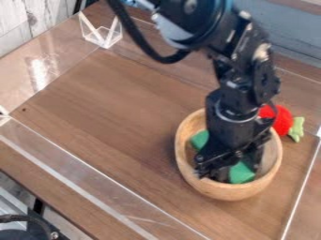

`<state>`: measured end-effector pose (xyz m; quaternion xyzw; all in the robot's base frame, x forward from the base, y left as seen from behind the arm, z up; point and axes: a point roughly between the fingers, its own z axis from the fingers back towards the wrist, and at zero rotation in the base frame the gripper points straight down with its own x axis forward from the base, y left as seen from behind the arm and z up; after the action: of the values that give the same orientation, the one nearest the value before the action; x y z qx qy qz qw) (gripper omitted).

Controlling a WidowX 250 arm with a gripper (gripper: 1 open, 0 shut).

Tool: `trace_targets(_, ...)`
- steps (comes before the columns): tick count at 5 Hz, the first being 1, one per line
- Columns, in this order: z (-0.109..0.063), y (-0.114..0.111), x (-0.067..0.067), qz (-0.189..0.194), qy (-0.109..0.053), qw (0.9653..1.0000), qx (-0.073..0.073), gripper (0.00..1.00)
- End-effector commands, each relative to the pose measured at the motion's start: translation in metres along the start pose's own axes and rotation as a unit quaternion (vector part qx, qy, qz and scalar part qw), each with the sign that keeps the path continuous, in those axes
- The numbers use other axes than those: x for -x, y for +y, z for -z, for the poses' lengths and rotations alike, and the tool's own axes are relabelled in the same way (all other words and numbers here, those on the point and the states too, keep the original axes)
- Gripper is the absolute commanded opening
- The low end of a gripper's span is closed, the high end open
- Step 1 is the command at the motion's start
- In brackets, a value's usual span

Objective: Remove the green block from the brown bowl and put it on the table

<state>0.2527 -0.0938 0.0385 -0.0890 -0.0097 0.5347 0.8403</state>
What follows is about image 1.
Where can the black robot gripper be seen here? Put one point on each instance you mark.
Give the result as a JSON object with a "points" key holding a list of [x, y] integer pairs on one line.
{"points": [[237, 140]]}

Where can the green rectangular block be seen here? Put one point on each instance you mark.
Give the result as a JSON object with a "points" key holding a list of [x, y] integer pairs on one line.
{"points": [[240, 173]]}

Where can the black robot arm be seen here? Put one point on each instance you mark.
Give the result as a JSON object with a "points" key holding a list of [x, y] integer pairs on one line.
{"points": [[214, 27]]}

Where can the brown wooden bowl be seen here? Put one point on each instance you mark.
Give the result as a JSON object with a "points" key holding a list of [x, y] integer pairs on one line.
{"points": [[213, 189]]}

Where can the red plush strawberry toy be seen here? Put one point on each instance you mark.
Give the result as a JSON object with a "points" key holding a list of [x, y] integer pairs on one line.
{"points": [[287, 125]]}

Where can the clear acrylic front barrier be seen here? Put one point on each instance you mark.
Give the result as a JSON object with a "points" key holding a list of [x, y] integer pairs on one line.
{"points": [[97, 203]]}

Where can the clear acrylic corner bracket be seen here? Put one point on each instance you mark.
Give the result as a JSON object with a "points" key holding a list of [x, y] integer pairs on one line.
{"points": [[102, 36]]}

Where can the black clamp with cable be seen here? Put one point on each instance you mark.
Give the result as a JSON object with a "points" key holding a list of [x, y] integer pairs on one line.
{"points": [[26, 225]]}

